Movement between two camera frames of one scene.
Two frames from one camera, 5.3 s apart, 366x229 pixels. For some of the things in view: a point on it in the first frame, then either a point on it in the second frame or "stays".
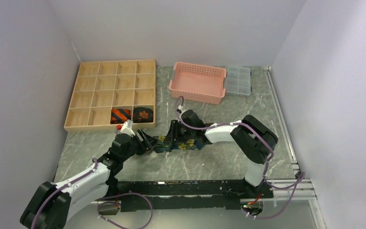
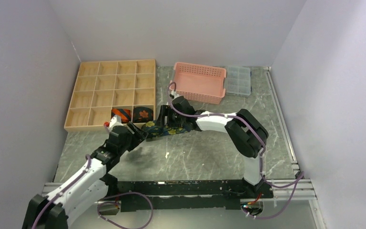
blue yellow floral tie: [161, 145] -> [153, 129]
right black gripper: [172, 134] -> [166, 110]
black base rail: [186, 194] stays
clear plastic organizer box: [238, 80] stays
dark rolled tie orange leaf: [142, 114] stays
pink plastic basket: [197, 83] stays
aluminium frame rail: [300, 188] stays
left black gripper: [146, 144] -> [137, 137]
